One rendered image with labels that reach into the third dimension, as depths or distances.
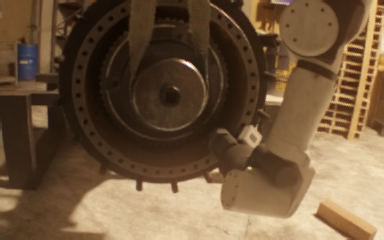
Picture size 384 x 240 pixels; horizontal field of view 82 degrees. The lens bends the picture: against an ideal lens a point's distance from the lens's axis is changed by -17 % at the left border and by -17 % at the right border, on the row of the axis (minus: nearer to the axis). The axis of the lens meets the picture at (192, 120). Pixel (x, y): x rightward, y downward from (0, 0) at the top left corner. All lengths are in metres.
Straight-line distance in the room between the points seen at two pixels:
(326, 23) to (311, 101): 0.11
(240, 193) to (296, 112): 0.14
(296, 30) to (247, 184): 0.22
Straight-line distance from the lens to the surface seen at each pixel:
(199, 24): 0.53
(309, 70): 0.38
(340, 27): 0.36
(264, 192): 0.40
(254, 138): 0.58
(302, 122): 0.37
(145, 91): 0.49
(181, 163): 0.62
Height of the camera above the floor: 0.94
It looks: 15 degrees down
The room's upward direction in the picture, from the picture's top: 6 degrees clockwise
